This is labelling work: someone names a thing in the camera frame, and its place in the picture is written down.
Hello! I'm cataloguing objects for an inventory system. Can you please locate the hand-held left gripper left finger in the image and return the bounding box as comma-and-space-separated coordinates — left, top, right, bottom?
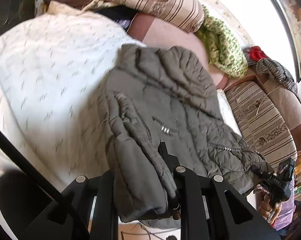
18, 171, 119, 240

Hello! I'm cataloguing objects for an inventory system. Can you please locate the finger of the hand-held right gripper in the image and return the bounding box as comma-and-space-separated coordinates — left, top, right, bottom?
252, 165, 273, 182

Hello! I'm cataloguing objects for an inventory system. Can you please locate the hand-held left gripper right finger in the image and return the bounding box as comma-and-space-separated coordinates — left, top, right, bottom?
158, 142, 281, 240

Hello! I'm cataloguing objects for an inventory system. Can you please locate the olive quilted hooded jacket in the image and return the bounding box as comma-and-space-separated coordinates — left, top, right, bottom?
100, 44, 274, 224

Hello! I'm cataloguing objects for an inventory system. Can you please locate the person's right hand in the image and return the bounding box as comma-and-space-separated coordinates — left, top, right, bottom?
260, 194, 283, 225

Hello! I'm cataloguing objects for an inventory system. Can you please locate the purple printed garment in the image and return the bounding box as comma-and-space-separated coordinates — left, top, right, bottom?
274, 177, 301, 232

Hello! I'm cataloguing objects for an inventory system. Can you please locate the striped sofa backrest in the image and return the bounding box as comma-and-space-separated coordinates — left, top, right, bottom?
224, 75, 301, 160

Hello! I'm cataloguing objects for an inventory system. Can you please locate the grey knit cloth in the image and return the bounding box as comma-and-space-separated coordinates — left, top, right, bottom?
256, 58, 299, 94

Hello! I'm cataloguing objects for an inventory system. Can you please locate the red cloth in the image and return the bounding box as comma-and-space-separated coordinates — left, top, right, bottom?
248, 46, 268, 61

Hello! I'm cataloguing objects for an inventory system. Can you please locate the green patterned blanket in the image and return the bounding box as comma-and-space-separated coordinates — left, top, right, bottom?
194, 5, 248, 78

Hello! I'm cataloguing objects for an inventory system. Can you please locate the white printed duvet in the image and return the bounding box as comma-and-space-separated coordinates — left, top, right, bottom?
0, 1, 243, 188

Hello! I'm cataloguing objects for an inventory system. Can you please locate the pink blanket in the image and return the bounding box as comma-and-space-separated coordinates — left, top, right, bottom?
127, 12, 228, 90

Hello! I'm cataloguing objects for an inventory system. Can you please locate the dark blue cloth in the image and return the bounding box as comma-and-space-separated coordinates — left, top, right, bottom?
95, 6, 137, 32

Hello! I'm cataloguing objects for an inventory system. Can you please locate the cream leaf-print cloth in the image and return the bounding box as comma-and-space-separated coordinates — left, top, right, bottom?
84, 0, 109, 12

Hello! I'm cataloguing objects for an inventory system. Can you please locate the beige striped cushion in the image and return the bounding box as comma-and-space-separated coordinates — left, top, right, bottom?
79, 0, 206, 33

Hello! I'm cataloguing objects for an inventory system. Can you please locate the dark glass-door cabinet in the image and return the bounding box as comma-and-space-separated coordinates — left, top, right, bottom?
0, 0, 41, 43

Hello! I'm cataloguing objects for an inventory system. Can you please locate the black floor cable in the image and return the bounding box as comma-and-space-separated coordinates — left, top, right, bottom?
138, 224, 181, 240

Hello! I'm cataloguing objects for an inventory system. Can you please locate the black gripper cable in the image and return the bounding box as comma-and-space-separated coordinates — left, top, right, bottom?
0, 121, 89, 240

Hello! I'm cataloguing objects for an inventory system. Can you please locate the framed wall picture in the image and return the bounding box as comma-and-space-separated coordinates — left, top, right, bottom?
262, 0, 301, 83

